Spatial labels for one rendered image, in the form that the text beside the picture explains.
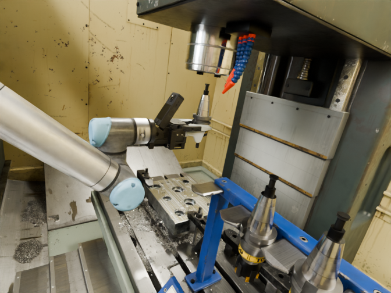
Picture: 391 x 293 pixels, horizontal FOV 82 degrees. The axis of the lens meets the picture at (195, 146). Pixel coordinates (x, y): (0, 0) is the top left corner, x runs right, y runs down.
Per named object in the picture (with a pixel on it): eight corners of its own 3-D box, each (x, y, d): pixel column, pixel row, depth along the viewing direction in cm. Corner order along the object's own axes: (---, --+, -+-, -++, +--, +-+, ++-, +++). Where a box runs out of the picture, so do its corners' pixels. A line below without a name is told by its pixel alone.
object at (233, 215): (232, 230, 41) (233, 227, 41) (214, 213, 45) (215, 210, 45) (258, 221, 45) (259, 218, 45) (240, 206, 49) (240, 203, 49)
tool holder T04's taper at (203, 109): (211, 117, 74) (214, 96, 72) (199, 116, 72) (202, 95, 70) (205, 114, 78) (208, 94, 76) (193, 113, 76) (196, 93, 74)
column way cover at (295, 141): (299, 234, 94) (343, 112, 78) (226, 181, 130) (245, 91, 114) (306, 231, 96) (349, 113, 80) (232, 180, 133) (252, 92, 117)
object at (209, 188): (199, 199, 50) (199, 195, 49) (187, 187, 54) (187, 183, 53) (223, 193, 53) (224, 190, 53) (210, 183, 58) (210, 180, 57)
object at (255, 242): (280, 246, 40) (284, 235, 39) (255, 256, 37) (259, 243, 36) (255, 224, 45) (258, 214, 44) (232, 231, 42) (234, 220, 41)
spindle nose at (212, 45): (244, 79, 68) (253, 35, 64) (198, 71, 61) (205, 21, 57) (217, 74, 81) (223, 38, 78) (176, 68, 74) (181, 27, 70)
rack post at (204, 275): (193, 293, 61) (212, 200, 52) (183, 278, 66) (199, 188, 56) (221, 280, 67) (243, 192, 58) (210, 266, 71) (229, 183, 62)
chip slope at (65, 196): (49, 256, 98) (45, 204, 90) (45, 183, 150) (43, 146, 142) (210, 212, 147) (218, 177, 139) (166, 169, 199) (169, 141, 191)
